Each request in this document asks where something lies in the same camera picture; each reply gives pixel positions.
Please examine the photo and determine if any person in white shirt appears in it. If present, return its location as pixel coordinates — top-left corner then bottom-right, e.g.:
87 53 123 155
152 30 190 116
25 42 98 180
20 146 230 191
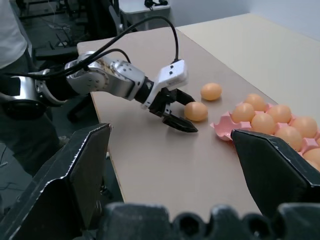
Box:
0 0 67 177

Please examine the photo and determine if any orange egg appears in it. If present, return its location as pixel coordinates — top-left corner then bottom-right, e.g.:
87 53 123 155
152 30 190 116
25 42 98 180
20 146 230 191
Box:
291 116 318 139
250 112 277 136
266 104 293 124
243 93 268 112
200 82 223 102
184 101 209 122
308 159 320 173
302 147 320 163
231 102 256 124
274 125 303 152

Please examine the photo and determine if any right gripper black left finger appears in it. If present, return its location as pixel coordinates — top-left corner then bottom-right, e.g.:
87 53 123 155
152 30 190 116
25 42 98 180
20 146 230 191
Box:
0 123 113 240

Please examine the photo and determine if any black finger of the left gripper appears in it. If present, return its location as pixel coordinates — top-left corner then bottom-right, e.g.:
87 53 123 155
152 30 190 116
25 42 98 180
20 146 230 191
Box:
161 113 199 134
174 88 198 106

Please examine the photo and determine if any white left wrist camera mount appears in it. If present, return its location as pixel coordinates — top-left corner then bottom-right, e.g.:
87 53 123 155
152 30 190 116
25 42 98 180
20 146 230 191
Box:
140 59 189 111

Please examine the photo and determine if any white desk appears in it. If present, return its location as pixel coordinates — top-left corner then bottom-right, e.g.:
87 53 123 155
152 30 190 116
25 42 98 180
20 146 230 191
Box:
119 0 172 26

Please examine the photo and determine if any pink egg carton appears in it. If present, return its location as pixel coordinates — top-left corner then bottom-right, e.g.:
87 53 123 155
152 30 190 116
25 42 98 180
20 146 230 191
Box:
209 101 320 173

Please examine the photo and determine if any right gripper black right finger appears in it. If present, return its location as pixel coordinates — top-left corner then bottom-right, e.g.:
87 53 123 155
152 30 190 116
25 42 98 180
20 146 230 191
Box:
231 129 320 217

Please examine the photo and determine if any black office chair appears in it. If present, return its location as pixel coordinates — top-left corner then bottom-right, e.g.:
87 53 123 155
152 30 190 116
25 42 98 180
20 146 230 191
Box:
84 0 126 38

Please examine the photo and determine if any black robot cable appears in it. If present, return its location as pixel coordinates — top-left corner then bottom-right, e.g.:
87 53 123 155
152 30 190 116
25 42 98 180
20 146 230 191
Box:
84 16 181 63
27 48 132 78

